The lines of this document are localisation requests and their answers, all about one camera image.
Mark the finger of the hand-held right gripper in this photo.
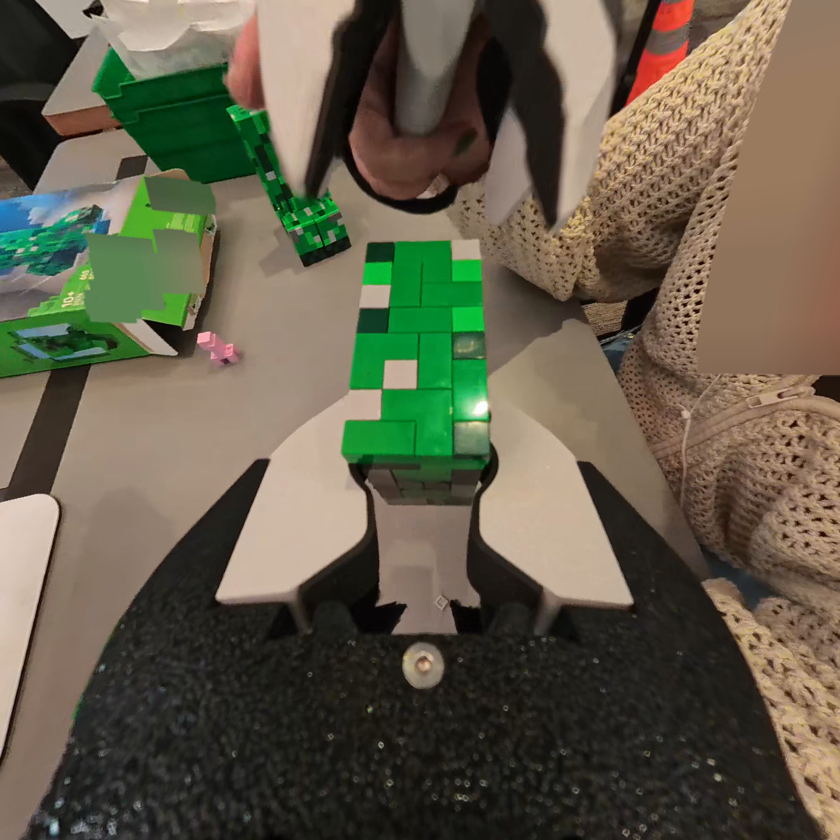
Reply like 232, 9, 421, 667
256, 0, 358, 198
472, 0, 618, 231

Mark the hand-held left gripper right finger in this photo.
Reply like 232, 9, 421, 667
466, 403, 635, 635

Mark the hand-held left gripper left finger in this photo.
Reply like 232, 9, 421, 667
215, 392, 382, 632

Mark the hollow green lego build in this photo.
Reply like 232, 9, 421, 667
340, 239, 494, 508

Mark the person's right forearm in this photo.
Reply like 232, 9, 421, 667
446, 0, 791, 303

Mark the green lego creeper figure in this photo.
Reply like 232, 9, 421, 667
226, 105, 352, 266

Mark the pink lego pig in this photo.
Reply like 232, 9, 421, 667
197, 331, 241, 368

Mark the green lego set box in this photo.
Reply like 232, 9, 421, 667
0, 169, 219, 378

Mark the person's right hand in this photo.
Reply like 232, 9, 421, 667
223, 13, 506, 201

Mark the orange traffic cone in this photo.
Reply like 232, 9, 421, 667
626, 0, 697, 106

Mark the green storage bin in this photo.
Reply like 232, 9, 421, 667
92, 49, 260, 185

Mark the crumpled white paper bag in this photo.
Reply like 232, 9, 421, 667
92, 0, 260, 73

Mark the person's torso in knit sweater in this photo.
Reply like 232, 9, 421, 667
617, 262, 840, 828

